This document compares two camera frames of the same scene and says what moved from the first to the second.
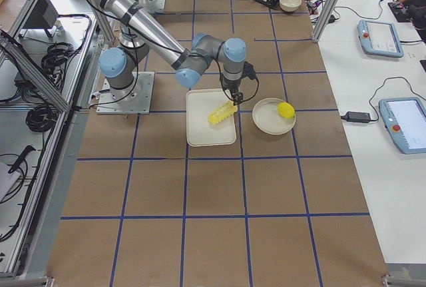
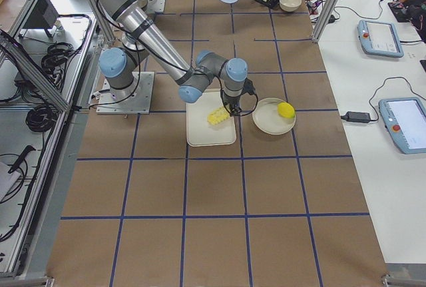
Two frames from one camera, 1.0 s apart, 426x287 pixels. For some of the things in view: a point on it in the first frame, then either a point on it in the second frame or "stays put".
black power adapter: x=355 y=116 stays put
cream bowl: x=289 y=2 stays put
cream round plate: x=266 y=117 stays put
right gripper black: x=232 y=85 → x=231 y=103
